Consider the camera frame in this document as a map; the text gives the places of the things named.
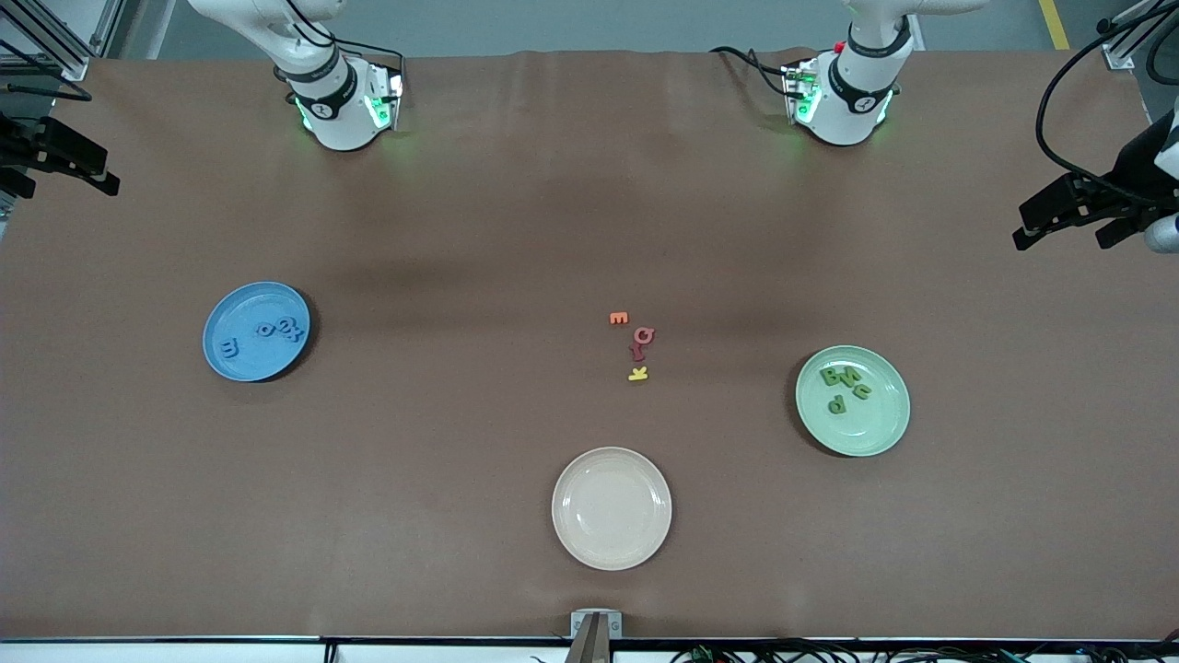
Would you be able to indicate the green foam letter B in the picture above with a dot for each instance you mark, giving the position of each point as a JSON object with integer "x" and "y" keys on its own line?
{"x": 828, "y": 376}

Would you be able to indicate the brown table cover mat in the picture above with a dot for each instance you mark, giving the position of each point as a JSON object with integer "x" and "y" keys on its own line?
{"x": 368, "y": 460}

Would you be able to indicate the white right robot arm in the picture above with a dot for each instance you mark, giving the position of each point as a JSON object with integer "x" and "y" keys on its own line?
{"x": 341, "y": 120}

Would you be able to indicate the aluminium frame profile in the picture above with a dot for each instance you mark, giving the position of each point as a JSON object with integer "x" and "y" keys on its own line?
{"x": 46, "y": 51}
{"x": 1128, "y": 41}

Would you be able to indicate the green foam letter P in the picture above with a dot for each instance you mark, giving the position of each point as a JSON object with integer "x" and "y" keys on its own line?
{"x": 840, "y": 406}

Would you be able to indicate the blue plate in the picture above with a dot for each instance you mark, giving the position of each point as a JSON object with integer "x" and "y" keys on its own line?
{"x": 256, "y": 354}

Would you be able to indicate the blue foam letter E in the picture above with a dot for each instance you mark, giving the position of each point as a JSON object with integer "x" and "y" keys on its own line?
{"x": 227, "y": 348}

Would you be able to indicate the grey metal bracket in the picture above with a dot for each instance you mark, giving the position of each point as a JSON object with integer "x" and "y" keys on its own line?
{"x": 596, "y": 626}

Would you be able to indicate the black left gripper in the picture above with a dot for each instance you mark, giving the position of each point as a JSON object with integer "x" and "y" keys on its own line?
{"x": 1129, "y": 169}

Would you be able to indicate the green foam letter N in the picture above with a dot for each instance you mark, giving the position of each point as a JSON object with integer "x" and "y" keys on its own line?
{"x": 849, "y": 378}

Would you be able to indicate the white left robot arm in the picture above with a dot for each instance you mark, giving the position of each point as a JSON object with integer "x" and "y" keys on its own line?
{"x": 847, "y": 115}

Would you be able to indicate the white table edge rail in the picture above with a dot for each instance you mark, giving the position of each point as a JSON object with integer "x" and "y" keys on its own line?
{"x": 184, "y": 653}

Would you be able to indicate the green plate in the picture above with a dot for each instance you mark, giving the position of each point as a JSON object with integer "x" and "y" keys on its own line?
{"x": 866, "y": 428}

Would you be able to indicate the cream plate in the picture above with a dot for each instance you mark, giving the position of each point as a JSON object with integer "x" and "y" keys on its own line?
{"x": 612, "y": 508}

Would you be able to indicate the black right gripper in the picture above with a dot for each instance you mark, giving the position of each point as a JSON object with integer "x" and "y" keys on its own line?
{"x": 20, "y": 147}

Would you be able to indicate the metal connector box green light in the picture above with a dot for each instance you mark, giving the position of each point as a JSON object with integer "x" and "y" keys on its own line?
{"x": 387, "y": 97}
{"x": 799, "y": 92}

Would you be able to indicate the red foam letter Q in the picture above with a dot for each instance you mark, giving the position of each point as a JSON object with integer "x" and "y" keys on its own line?
{"x": 638, "y": 336}

